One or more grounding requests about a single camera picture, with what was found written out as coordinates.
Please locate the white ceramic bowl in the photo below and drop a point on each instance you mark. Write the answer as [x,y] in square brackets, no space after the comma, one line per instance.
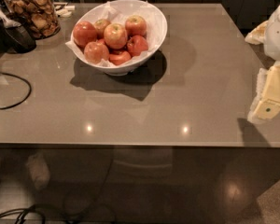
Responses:
[135,64]

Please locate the black appliance with silver handle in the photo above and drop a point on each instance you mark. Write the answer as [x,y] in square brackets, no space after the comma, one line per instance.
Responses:
[15,35]

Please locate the glass jar of dried chips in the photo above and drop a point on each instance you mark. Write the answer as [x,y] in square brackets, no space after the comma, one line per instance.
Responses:
[40,16]

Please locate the small hidden red apple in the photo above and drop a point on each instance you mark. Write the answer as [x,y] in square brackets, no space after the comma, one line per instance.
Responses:
[101,41]

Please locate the right dark red apple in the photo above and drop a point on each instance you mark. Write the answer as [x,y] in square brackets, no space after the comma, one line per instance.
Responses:
[136,45]

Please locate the small white items behind bowl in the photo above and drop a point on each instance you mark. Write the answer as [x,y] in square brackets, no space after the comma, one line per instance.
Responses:
[64,11]

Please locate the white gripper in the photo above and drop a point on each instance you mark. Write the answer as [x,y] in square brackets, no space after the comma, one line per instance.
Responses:
[279,34]

